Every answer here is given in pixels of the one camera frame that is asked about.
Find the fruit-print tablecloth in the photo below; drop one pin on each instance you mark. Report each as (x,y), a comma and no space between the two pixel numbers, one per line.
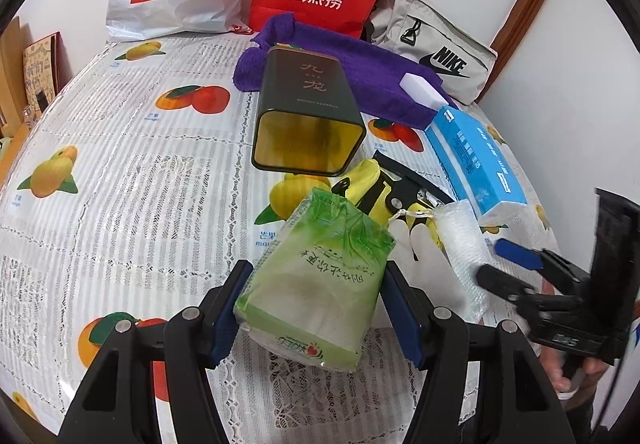
(150,174)

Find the dark green tin box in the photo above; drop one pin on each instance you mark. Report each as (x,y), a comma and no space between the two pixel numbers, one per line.
(300,84)

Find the green tissue pack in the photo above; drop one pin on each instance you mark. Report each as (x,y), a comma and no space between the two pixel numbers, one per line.
(310,284)

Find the yellow black pouch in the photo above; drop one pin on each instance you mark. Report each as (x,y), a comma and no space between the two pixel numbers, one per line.
(362,177)

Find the white sponge block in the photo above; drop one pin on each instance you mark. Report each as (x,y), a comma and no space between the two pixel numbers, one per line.
(422,89)

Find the bubble wrap sheet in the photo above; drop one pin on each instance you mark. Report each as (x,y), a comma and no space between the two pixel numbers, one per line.
(460,249)

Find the brown printed board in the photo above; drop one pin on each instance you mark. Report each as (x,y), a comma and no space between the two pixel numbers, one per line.
(42,69)

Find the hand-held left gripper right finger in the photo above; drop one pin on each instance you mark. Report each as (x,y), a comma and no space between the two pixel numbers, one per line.
(402,319)

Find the red white packet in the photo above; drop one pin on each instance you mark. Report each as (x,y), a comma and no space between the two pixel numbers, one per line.
(242,28)

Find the purple towel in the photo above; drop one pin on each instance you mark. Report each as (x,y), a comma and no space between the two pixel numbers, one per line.
(370,69)

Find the person's right hand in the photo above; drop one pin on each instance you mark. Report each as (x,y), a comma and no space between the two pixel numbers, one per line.
(590,369)

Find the wooden furniture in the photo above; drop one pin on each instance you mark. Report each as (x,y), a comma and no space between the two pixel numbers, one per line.
(12,84)

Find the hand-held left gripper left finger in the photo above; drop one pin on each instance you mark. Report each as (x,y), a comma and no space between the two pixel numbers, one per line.
(227,319)

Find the blue tissue pack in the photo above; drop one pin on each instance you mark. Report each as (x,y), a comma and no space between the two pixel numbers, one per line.
(475,159)

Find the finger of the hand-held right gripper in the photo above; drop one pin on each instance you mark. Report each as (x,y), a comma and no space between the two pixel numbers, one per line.
(500,279)
(515,251)

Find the grey waist bag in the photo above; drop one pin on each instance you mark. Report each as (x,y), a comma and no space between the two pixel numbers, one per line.
(395,19)

